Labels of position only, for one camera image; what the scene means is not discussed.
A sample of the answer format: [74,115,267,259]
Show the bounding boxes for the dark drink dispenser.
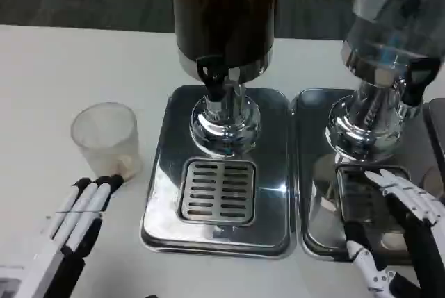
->
[169,0,282,160]

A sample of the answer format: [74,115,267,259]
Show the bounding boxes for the steel drip tray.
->
[140,84,296,260]
[291,88,432,265]

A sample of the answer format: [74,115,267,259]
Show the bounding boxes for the clear drink dispenser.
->
[325,0,445,164]

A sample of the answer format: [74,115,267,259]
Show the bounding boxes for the clear ribbed glass cup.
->
[71,102,143,181]

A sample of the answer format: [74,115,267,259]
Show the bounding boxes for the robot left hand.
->
[0,174,125,298]

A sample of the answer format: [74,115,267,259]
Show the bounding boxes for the slotted steel tray grid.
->
[177,158,257,224]
[335,164,412,223]

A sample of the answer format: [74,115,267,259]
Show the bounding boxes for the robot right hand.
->
[343,168,445,298]

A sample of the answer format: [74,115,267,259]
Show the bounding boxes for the black tap lever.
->
[195,55,227,103]
[399,57,442,106]

